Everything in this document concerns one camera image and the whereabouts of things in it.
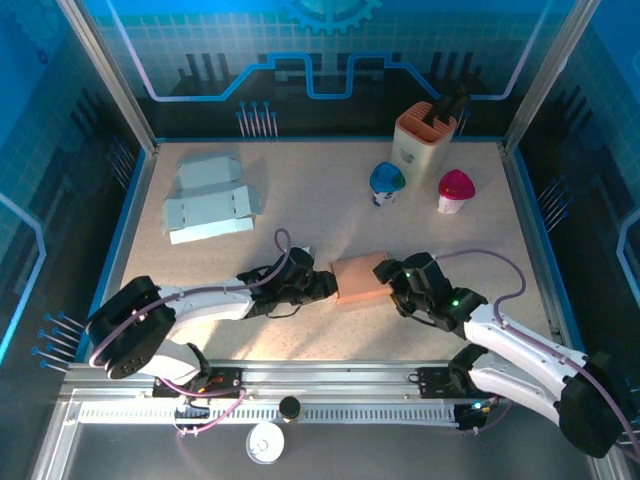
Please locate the light blue paper box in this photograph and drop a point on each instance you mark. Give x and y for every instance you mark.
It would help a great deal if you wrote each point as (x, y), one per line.
(210, 205)

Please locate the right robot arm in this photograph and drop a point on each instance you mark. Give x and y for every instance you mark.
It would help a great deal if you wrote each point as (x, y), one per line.
(520, 345)

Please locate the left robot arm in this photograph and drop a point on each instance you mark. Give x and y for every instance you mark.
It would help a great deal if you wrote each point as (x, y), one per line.
(210, 305)

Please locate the white cup with pink lid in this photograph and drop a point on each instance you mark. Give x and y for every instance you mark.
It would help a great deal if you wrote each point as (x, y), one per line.
(456, 184)

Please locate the white cup with blue lid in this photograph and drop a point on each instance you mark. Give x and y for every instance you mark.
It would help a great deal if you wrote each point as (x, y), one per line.
(386, 177)

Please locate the small circuit board with LEDs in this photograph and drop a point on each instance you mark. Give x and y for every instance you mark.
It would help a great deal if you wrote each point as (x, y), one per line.
(475, 407)

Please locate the beige knife block orange top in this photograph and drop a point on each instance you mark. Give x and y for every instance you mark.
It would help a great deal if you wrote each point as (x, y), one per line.
(425, 145)

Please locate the white round lid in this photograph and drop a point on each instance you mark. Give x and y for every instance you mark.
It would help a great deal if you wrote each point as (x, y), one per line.
(265, 442)

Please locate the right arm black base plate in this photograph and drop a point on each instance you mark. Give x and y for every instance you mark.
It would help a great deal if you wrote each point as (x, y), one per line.
(435, 382)

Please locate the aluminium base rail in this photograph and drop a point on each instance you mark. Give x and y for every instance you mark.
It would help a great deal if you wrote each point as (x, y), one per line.
(325, 380)

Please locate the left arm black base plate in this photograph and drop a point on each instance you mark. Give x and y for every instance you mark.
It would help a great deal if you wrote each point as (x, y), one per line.
(225, 380)

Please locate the aluminium frame post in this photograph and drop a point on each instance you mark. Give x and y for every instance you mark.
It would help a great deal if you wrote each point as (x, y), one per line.
(545, 75)
(110, 75)

